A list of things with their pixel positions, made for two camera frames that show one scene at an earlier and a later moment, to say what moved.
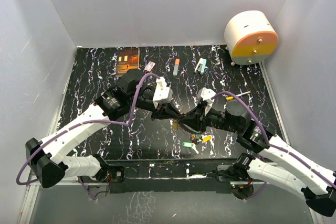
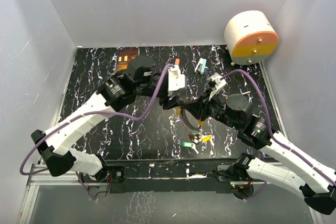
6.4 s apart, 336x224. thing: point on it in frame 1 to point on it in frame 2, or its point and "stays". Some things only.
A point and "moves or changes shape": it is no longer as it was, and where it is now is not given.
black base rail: x=165 y=175 stays
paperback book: x=127 y=59 stays
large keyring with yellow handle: x=176 y=126 moves or changes shape
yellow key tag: x=207 y=138 stays
